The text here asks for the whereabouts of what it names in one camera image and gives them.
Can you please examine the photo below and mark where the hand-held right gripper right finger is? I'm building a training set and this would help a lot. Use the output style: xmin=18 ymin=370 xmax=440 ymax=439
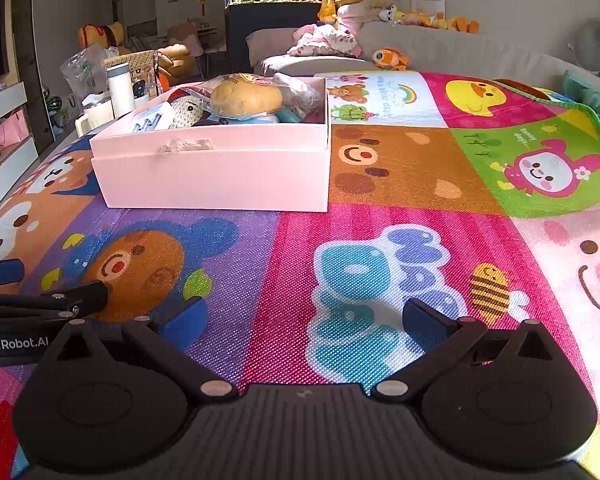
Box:
xmin=371 ymin=297 xmax=567 ymax=403

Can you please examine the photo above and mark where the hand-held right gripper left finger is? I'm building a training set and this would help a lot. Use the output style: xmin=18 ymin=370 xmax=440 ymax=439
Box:
xmin=42 ymin=296 xmax=238 ymax=404

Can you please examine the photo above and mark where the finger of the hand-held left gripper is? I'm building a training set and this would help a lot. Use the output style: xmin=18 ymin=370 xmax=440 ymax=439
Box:
xmin=0 ymin=281 xmax=110 ymax=322
xmin=0 ymin=258 xmax=26 ymax=292

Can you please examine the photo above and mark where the pink cardboard box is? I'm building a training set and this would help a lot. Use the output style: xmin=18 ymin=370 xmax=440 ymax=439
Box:
xmin=89 ymin=76 xmax=333 ymax=213

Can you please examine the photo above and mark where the white packet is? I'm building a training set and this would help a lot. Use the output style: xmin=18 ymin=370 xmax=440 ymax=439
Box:
xmin=130 ymin=110 xmax=176 ymax=134

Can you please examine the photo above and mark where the cloth doll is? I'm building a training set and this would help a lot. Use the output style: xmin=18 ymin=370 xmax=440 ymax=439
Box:
xmin=169 ymin=97 xmax=207 ymax=129

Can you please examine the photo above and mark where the blue cloth toy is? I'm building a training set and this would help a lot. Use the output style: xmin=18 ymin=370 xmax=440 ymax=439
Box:
xmin=225 ymin=112 xmax=281 ymax=125

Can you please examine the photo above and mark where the bagged bread bun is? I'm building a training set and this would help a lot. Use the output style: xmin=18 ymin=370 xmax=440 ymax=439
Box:
xmin=209 ymin=77 xmax=285 ymax=117

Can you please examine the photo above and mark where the white television cabinet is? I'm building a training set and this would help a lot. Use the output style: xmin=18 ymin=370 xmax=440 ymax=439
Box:
xmin=0 ymin=82 xmax=44 ymax=226

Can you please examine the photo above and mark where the colourful cartoon play mat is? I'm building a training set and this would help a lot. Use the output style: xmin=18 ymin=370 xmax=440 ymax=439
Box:
xmin=0 ymin=70 xmax=600 ymax=480

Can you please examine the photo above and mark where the pink bag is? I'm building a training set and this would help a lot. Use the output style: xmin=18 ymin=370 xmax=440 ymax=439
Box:
xmin=0 ymin=110 xmax=31 ymax=149

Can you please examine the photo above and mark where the white mug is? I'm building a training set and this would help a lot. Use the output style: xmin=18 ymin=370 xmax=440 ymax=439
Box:
xmin=76 ymin=97 xmax=114 ymax=136

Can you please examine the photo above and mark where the white thermos bottle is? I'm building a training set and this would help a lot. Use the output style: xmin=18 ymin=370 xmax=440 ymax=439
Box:
xmin=106 ymin=62 xmax=137 ymax=119

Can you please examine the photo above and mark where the crumpled clear plastic bag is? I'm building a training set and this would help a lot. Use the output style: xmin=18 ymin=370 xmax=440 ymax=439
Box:
xmin=60 ymin=44 xmax=119 ymax=101

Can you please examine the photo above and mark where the patterned paper bag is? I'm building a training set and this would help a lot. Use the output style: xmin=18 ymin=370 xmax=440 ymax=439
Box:
xmin=104 ymin=50 xmax=164 ymax=99

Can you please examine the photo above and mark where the brown plush bear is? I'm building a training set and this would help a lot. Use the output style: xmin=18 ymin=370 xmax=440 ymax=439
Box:
xmin=77 ymin=22 xmax=127 ymax=56

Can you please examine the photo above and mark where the orange clownfish plush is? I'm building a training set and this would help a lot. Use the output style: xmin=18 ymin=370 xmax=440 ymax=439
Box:
xmin=371 ymin=47 xmax=410 ymax=72

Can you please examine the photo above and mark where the beige sofa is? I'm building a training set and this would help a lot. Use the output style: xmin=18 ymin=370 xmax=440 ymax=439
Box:
xmin=245 ymin=20 xmax=600 ymax=152

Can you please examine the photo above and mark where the beige chair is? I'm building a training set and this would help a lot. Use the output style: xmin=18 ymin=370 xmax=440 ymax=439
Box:
xmin=167 ymin=22 xmax=204 ymax=56

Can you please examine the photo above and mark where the teal cloth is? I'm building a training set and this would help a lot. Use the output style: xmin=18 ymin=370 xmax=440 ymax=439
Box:
xmin=562 ymin=70 xmax=600 ymax=127

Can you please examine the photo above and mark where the black tank cabinet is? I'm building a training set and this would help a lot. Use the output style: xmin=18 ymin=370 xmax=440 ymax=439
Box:
xmin=225 ymin=2 xmax=327 ymax=74

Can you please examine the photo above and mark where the pink clothes pile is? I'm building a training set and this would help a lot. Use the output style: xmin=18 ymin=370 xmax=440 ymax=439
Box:
xmin=286 ymin=23 xmax=364 ymax=59

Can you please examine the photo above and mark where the pink pillow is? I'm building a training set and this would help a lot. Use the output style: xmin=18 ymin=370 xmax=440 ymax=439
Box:
xmin=337 ymin=0 xmax=396 ymax=31

